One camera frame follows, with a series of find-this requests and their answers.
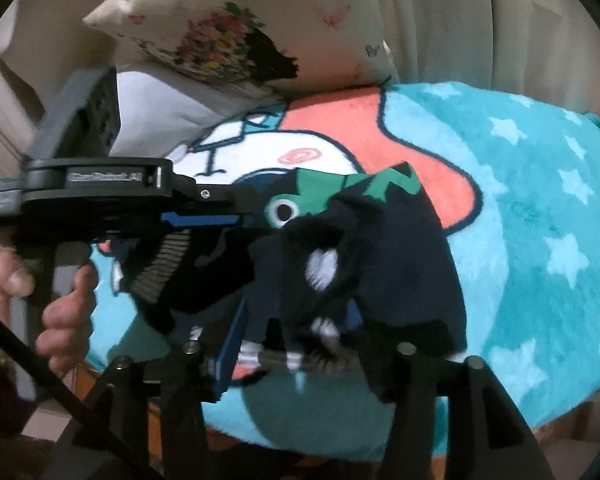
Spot plain white pillow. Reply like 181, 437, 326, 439
109, 61, 282, 157

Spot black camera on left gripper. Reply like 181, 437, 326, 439
26, 67, 121, 160

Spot floral butterfly cream pillow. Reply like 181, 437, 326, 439
83, 0, 396, 94

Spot teal cartoon fleece blanket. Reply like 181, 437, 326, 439
86, 82, 600, 460

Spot person's left hand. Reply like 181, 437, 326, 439
0, 248, 101, 376

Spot navy dinosaur print pants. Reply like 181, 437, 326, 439
110, 160, 470, 406

